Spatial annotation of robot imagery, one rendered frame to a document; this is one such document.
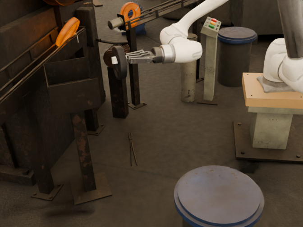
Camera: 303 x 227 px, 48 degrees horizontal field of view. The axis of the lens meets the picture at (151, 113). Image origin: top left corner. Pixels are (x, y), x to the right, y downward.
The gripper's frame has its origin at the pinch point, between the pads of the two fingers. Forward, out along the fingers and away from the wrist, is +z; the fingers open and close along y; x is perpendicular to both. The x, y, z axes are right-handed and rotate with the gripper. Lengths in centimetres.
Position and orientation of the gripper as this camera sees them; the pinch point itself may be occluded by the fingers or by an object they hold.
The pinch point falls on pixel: (119, 59)
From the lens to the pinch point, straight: 159.0
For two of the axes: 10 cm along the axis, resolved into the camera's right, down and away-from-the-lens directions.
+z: -9.4, 1.6, -2.9
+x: 0.1, -8.6, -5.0
